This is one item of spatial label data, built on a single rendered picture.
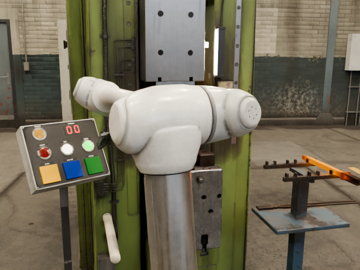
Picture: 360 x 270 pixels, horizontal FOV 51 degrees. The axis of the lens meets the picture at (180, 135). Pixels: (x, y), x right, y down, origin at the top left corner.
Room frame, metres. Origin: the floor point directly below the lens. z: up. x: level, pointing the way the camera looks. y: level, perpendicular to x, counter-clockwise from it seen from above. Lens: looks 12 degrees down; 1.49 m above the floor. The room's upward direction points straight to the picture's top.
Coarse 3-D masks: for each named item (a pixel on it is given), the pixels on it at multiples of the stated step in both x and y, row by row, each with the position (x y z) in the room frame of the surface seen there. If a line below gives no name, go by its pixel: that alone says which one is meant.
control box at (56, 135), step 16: (32, 128) 1.57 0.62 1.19; (48, 128) 1.61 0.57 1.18; (64, 128) 1.64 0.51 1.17; (80, 128) 1.69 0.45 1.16; (96, 128) 1.74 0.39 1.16; (32, 144) 1.53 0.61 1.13; (48, 144) 1.57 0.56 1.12; (64, 144) 1.60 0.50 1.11; (80, 144) 1.65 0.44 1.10; (32, 160) 1.49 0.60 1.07; (48, 160) 1.53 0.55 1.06; (64, 160) 1.57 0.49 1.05; (80, 160) 1.61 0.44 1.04; (32, 176) 1.46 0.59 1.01; (64, 176) 1.53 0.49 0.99; (96, 176) 1.61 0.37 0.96; (32, 192) 1.47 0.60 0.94
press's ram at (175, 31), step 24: (144, 0) 1.86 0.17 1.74; (168, 0) 1.88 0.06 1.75; (192, 0) 1.91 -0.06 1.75; (144, 24) 1.87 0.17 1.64; (168, 24) 1.88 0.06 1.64; (192, 24) 1.91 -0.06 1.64; (144, 48) 1.87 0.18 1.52; (168, 48) 1.88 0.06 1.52; (192, 48) 1.91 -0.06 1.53; (144, 72) 1.88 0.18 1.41; (168, 72) 1.88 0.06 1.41; (192, 72) 1.91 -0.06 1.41
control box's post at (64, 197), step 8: (64, 192) 1.65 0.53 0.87; (64, 200) 1.65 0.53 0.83; (64, 208) 1.65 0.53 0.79; (64, 216) 1.65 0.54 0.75; (64, 224) 1.65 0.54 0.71; (64, 232) 1.65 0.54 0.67; (64, 240) 1.65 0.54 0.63; (64, 248) 1.65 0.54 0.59; (64, 256) 1.65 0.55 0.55; (64, 264) 1.65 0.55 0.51
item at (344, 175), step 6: (306, 156) 2.02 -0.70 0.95; (312, 162) 1.95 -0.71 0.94; (318, 162) 1.90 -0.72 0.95; (324, 168) 1.85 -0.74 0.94; (330, 168) 1.80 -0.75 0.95; (336, 168) 1.80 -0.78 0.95; (336, 174) 1.75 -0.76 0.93; (342, 174) 1.70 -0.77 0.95; (348, 174) 1.69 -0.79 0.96; (348, 180) 1.68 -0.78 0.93; (354, 180) 1.65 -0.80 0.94
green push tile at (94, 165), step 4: (96, 156) 1.65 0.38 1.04; (84, 160) 1.62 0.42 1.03; (88, 160) 1.62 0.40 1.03; (92, 160) 1.63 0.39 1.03; (96, 160) 1.64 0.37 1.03; (100, 160) 1.65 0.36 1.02; (88, 164) 1.61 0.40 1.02; (92, 164) 1.62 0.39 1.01; (96, 164) 1.63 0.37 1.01; (100, 164) 1.64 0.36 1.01; (88, 168) 1.60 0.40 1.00; (92, 168) 1.61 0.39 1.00; (96, 168) 1.62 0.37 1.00; (100, 168) 1.63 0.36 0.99; (88, 172) 1.59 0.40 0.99; (92, 172) 1.60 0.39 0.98; (96, 172) 1.61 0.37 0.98; (100, 172) 1.63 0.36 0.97
